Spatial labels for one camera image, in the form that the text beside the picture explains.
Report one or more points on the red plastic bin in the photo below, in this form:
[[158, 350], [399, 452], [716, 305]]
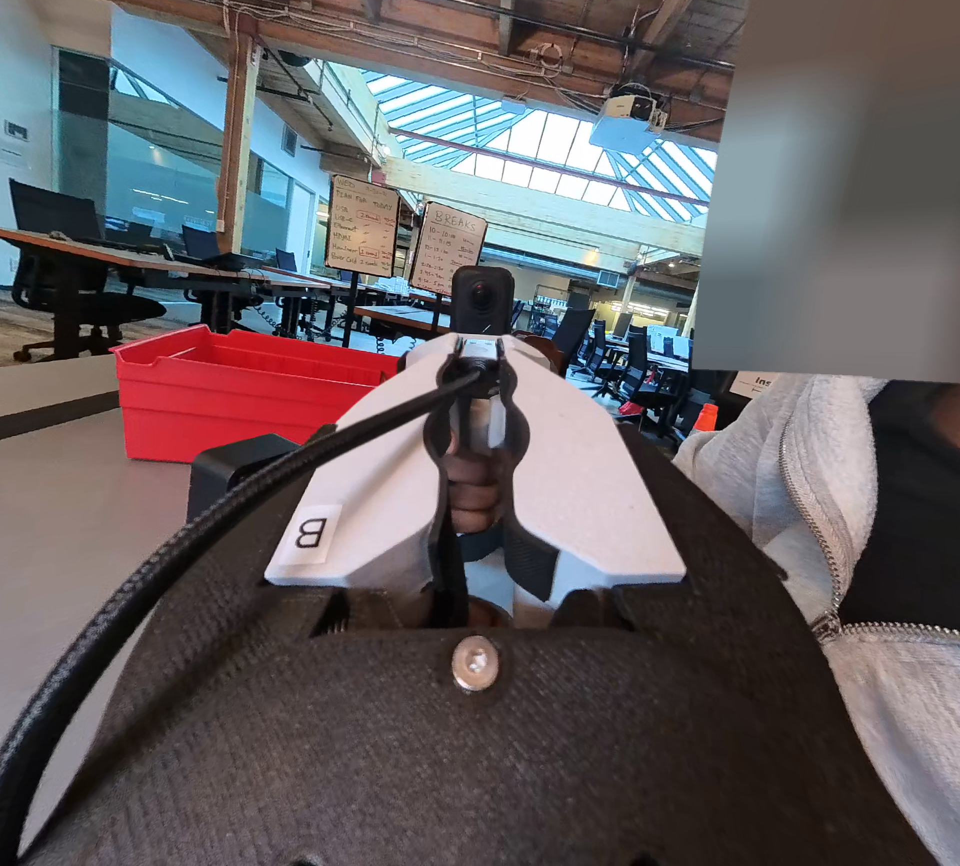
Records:
[[225, 401]]

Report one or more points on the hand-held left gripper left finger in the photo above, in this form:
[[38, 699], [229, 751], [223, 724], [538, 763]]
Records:
[[375, 506]]

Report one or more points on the handwritten whiteboard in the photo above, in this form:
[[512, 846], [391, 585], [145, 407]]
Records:
[[448, 247], [364, 224]]

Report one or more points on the person's right hand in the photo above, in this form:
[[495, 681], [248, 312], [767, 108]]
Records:
[[472, 498]]

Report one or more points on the wooden desk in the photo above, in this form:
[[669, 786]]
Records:
[[150, 258]]

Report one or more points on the white ceiling projector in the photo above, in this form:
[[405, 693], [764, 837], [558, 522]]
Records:
[[626, 119]]

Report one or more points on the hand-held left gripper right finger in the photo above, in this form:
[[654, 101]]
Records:
[[585, 491]]

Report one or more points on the black office chair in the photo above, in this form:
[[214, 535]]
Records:
[[67, 281]]

